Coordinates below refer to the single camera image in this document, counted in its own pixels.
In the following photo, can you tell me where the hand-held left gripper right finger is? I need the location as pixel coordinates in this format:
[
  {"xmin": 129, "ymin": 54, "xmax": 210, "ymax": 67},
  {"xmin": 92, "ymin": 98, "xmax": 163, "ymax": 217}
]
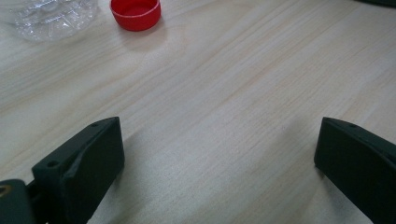
[{"xmin": 313, "ymin": 117, "xmax": 396, "ymax": 224}]

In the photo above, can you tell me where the red bottle cap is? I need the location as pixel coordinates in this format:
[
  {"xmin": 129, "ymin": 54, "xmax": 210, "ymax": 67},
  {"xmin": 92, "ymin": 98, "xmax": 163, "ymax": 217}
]
[{"xmin": 109, "ymin": 0, "xmax": 163, "ymax": 33}]

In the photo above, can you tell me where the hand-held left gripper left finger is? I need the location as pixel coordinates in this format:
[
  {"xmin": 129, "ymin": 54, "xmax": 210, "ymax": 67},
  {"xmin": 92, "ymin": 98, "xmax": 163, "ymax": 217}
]
[{"xmin": 32, "ymin": 117, "xmax": 126, "ymax": 224}]

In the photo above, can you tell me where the clear plastic bottle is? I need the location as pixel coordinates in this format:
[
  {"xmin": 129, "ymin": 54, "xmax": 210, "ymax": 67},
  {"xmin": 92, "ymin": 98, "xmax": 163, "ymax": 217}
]
[{"xmin": 0, "ymin": 0, "xmax": 99, "ymax": 43}]

